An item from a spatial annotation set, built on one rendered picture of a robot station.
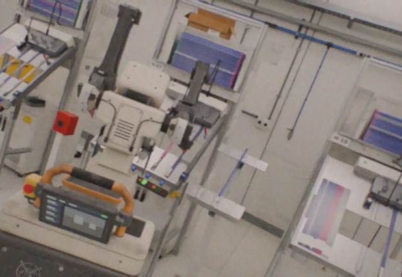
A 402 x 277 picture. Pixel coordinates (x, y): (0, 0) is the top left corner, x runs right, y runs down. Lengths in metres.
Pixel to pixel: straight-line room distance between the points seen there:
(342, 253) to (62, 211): 1.57
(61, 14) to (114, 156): 1.97
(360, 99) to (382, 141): 0.35
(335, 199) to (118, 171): 1.37
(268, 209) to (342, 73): 1.67
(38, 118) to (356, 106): 2.49
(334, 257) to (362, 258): 0.16
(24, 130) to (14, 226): 2.02
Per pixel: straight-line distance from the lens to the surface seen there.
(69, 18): 3.35
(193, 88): 1.85
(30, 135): 3.37
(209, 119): 2.58
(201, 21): 3.13
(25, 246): 1.48
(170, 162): 2.42
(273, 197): 4.20
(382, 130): 2.56
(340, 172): 2.56
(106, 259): 1.40
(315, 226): 2.30
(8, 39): 3.61
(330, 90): 4.05
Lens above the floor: 1.49
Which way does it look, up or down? 11 degrees down
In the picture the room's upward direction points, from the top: 21 degrees clockwise
